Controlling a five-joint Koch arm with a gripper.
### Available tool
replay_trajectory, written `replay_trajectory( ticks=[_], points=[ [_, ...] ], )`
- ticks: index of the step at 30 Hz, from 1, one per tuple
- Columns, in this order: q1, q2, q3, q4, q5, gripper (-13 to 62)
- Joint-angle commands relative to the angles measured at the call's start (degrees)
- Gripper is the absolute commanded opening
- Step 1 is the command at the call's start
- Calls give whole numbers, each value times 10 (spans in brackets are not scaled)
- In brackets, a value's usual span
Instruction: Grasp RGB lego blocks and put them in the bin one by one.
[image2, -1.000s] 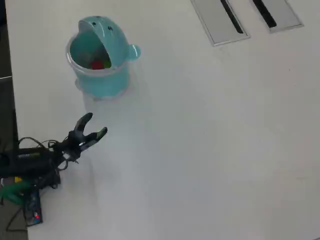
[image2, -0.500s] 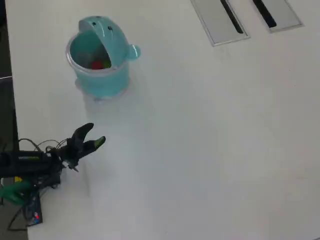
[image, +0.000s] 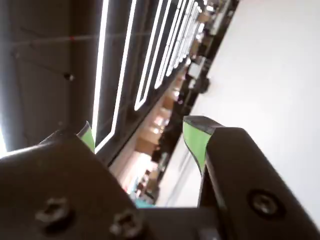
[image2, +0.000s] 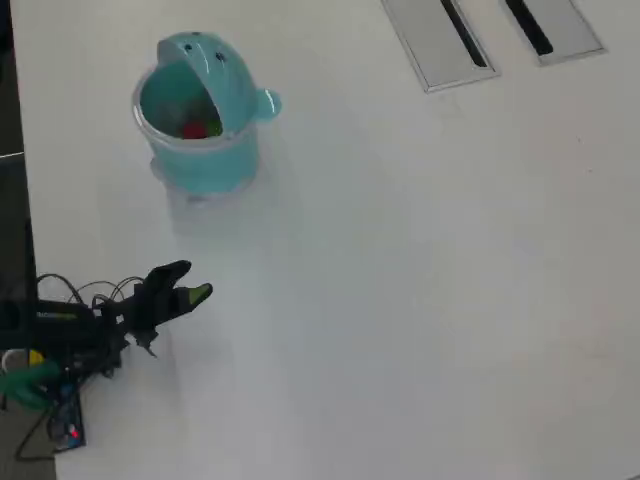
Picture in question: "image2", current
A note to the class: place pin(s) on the red lego block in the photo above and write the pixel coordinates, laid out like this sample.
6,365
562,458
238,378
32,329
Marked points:
195,130

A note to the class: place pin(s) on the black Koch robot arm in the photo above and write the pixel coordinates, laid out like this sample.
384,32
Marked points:
65,327

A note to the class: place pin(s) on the yellow plastic part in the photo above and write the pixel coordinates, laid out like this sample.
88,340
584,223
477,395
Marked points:
35,357

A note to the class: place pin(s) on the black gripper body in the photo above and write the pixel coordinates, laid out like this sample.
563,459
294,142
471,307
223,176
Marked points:
147,312

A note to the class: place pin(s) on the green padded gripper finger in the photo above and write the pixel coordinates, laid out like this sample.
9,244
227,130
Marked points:
195,296

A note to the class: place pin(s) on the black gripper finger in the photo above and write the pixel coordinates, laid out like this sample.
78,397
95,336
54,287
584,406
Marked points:
167,277

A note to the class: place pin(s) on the blue circuit board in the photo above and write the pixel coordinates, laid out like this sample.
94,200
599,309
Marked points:
70,425

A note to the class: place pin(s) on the green table clamp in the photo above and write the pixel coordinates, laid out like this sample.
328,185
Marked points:
25,381

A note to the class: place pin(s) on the teal whale shaped bin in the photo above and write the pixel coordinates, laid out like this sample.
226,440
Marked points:
200,160

